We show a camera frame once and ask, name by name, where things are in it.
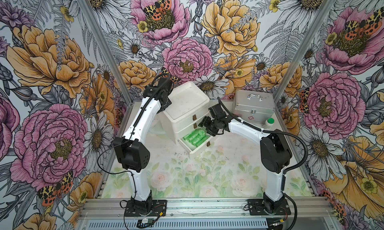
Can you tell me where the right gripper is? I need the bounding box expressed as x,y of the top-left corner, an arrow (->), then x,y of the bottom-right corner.
198,116 -> 221,137

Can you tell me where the green roll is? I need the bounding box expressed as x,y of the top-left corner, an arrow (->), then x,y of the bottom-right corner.
191,129 -> 206,144
183,131 -> 194,141
195,136 -> 210,147
188,130 -> 202,145

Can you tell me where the white plastic drawer unit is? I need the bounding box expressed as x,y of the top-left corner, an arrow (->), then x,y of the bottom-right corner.
158,82 -> 214,158

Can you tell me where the green roll top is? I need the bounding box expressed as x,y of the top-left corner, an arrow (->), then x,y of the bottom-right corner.
183,131 -> 194,141

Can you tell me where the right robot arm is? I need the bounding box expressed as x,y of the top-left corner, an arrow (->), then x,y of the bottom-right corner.
199,104 -> 293,215

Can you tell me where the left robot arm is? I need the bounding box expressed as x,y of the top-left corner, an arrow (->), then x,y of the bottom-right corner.
114,73 -> 173,215

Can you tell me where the silver aluminium case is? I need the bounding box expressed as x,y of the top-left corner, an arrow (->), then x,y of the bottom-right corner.
232,90 -> 275,124

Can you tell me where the white bottle green cap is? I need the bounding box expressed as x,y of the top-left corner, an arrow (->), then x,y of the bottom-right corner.
263,118 -> 275,131

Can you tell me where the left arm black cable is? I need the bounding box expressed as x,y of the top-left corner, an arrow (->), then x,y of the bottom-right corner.
96,73 -> 173,201

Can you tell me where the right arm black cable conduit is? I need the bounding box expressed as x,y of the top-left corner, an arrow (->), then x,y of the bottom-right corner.
217,97 -> 309,230

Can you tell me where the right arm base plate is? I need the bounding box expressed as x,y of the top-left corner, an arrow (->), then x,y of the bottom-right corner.
247,198 -> 292,216

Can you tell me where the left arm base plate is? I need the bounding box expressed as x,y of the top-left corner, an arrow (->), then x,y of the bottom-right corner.
124,200 -> 168,217

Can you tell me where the aluminium front rail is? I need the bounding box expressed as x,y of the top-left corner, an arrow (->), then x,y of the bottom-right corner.
76,197 -> 343,230

